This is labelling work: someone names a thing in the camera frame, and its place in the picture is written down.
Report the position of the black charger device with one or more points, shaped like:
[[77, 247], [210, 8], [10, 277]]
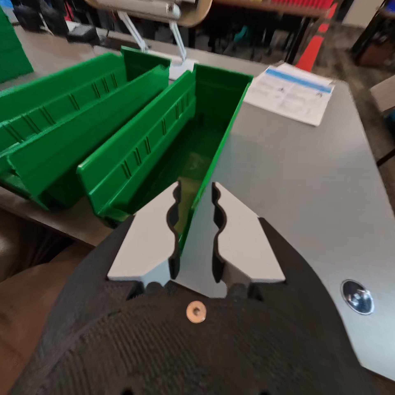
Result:
[[83, 35]]

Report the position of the green plastic bin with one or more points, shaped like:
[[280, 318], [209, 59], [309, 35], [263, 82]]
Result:
[[139, 154], [92, 129], [12, 52]]

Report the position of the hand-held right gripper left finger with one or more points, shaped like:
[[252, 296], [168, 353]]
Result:
[[139, 250]]

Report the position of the white instruction paper sheet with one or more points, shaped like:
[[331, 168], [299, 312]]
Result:
[[290, 92]]

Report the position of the person's right leg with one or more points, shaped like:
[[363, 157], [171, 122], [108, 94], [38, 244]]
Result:
[[31, 308]]

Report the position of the silver desk grommet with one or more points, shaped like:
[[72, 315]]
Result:
[[358, 297]]

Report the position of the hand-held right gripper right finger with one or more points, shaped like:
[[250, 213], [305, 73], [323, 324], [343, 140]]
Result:
[[250, 250]]

